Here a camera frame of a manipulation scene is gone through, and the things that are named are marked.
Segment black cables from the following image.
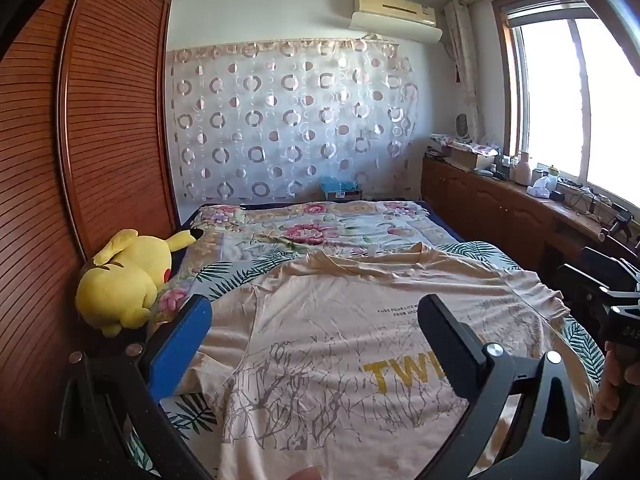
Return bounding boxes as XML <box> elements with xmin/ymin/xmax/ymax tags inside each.
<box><xmin>550</xmin><ymin>179</ymin><xmax>601</xmax><ymax>211</ymax></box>

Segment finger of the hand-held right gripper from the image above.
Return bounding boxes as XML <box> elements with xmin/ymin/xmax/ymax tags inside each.
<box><xmin>554</xmin><ymin>247</ymin><xmax>640</xmax><ymax>311</ymax></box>

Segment white air conditioner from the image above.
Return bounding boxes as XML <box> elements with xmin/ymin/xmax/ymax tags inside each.
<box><xmin>354</xmin><ymin>0</ymin><xmax>437</xmax><ymax>26</ymax></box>

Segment wooden slatted wardrobe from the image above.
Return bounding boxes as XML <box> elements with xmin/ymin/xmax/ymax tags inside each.
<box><xmin>0</xmin><ymin>0</ymin><xmax>178</xmax><ymax>480</ymax></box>

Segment window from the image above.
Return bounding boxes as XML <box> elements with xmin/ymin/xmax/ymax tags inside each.
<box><xmin>492</xmin><ymin>0</ymin><xmax>640</xmax><ymax>211</ymax></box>

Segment beige printed t-shirt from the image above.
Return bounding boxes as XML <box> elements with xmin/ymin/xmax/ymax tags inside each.
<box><xmin>177</xmin><ymin>242</ymin><xmax>601</xmax><ymax>480</ymax></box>

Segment blue box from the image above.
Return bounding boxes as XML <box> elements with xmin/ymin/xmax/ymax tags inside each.
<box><xmin>320</xmin><ymin>176</ymin><xmax>363</xmax><ymax>202</ymax></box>

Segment sheer circle-pattern curtain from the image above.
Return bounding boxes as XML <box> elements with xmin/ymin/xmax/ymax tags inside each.
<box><xmin>167</xmin><ymin>35</ymin><xmax>426</xmax><ymax>206</ymax></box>

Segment yellow plush toy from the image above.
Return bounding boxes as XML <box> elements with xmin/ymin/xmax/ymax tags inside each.
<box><xmin>75</xmin><ymin>227</ymin><xmax>205</xmax><ymax>338</ymax></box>

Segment black stand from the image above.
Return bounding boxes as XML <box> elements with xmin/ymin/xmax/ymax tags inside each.
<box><xmin>599</xmin><ymin>205</ymin><xmax>633</xmax><ymax>241</ymax></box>

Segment white window curtain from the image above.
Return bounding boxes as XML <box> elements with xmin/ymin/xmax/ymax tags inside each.
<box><xmin>444</xmin><ymin>0</ymin><xmax>483</xmax><ymax>141</ymax></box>

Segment wooden cabinet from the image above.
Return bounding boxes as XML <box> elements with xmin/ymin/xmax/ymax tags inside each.
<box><xmin>421</xmin><ymin>152</ymin><xmax>640</xmax><ymax>281</ymax></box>

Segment white leaf-print cloth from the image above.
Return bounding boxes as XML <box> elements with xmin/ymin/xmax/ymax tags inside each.
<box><xmin>192</xmin><ymin>241</ymin><xmax>521</xmax><ymax>306</ymax></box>

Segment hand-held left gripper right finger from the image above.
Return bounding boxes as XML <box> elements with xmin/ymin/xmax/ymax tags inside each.
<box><xmin>417</xmin><ymin>294</ymin><xmax>583</xmax><ymax>480</ymax></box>

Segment white bottle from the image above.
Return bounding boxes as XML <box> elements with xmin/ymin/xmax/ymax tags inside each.
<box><xmin>515</xmin><ymin>151</ymin><xmax>533</xmax><ymax>186</ymax></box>

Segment wall air conditioner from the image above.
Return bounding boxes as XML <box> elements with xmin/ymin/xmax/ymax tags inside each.
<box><xmin>349</xmin><ymin>11</ymin><xmax>444</xmax><ymax>43</ymax></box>

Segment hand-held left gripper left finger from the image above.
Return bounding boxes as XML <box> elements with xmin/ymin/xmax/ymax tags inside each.
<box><xmin>59</xmin><ymin>294</ymin><xmax>213</xmax><ymax>480</ymax></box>

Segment person's right hand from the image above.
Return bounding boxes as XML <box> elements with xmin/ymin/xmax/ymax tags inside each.
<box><xmin>597</xmin><ymin>342</ymin><xmax>640</xmax><ymax>421</ymax></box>

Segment floral patterned box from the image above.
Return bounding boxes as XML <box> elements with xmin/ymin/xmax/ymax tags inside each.
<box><xmin>431</xmin><ymin>133</ymin><xmax>501</xmax><ymax>155</ymax></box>

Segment floral bedsheet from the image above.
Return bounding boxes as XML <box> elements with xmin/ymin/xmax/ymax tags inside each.
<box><xmin>150</xmin><ymin>200</ymin><xmax>451</xmax><ymax>331</ymax></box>

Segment clear plastic bag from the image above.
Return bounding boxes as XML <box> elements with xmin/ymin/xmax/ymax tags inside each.
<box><xmin>527</xmin><ymin>170</ymin><xmax>558</xmax><ymax>198</ymax></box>

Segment grey palm-leaf woven mat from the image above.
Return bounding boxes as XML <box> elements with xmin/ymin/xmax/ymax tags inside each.
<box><xmin>127</xmin><ymin>317</ymin><xmax>607</xmax><ymax>476</ymax></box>

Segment cardboard box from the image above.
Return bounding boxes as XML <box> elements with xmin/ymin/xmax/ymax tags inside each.
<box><xmin>442</xmin><ymin>144</ymin><xmax>493</xmax><ymax>172</ymax></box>

